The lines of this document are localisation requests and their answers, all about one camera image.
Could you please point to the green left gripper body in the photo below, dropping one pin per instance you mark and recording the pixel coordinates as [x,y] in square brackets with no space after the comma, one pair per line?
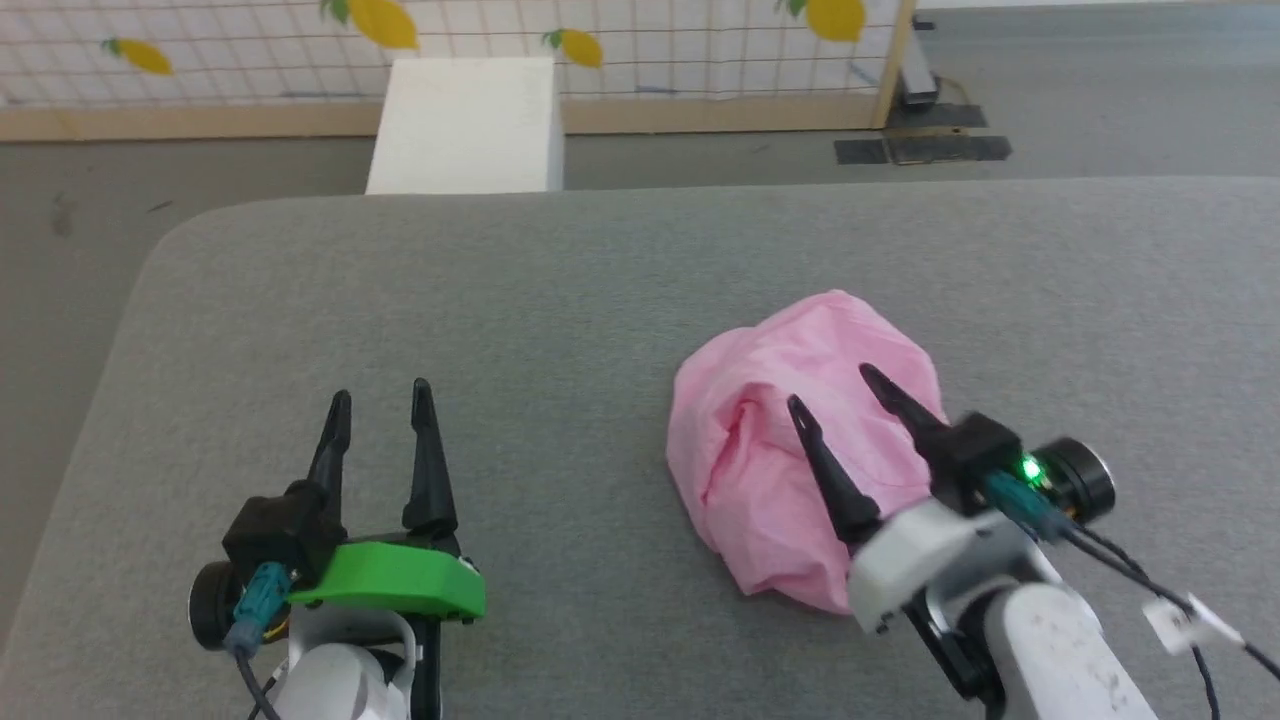
[400,580]

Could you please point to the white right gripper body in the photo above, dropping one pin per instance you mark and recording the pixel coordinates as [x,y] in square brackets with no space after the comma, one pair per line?
[930,560]

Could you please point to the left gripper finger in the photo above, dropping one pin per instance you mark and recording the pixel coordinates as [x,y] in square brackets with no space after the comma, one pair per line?
[330,450]
[428,470]

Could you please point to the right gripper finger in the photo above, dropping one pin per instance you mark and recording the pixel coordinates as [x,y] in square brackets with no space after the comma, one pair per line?
[900,405]
[830,470]

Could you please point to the pink garment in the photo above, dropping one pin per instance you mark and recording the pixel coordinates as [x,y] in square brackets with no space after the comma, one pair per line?
[790,440]

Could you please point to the small black floor patch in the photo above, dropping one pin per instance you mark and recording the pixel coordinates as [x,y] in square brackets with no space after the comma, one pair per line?
[861,151]

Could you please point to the grey metal stand foot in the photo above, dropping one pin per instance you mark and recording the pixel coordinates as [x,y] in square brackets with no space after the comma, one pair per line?
[918,75]

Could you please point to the white box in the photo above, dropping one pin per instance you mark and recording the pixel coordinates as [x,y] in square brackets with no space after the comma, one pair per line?
[470,125]

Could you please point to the lemon print wooden screen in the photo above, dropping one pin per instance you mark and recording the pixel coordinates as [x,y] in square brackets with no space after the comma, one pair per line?
[250,60]

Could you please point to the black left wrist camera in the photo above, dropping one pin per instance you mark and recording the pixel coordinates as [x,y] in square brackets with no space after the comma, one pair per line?
[270,540]

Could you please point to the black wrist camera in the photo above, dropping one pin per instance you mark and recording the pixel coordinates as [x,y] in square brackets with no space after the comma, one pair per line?
[270,540]
[1000,450]

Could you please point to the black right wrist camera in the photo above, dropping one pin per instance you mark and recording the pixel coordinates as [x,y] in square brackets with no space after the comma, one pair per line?
[1000,450]

